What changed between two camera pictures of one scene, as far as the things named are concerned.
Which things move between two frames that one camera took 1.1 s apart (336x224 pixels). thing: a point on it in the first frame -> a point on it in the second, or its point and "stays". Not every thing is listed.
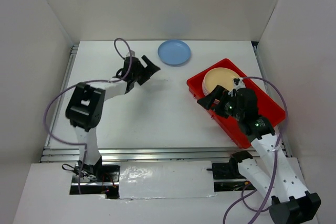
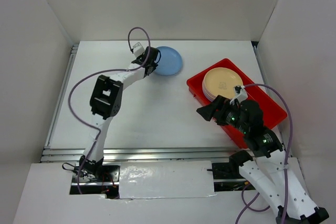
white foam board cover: x=165 y=179 stays
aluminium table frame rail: x=142 y=155 stays
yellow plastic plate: x=222 y=76 stays
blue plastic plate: x=174 y=52 -> x=170 y=62
